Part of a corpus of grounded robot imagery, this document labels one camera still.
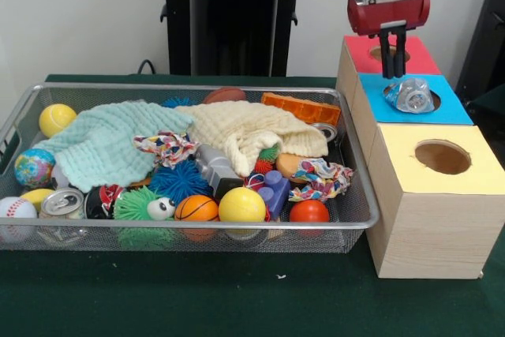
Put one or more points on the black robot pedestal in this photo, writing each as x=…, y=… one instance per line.
x=236, y=17

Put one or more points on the globe print ball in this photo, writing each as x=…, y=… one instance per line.
x=34, y=168

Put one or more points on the mint green waffle cloth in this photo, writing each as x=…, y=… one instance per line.
x=98, y=139

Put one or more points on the red-orange ball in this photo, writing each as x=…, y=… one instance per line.
x=309, y=212

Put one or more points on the silver drink can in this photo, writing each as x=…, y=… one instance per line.
x=63, y=201

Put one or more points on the smooth yellow ball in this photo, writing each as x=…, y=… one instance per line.
x=242, y=204

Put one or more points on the small orange basketball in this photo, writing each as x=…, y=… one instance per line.
x=196, y=208

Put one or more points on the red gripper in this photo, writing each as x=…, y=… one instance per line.
x=388, y=13

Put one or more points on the yellow ball with seam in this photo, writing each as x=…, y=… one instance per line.
x=57, y=120

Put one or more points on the wooden box with three holes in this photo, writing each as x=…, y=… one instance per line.
x=434, y=234

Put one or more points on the green spiky toy with eyes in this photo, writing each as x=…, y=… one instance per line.
x=130, y=207

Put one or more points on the white baseball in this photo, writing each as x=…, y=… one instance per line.
x=16, y=210

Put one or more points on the crushed clear plastic bottle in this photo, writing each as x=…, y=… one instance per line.
x=410, y=96

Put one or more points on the cream waffle cloth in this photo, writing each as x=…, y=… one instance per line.
x=236, y=124

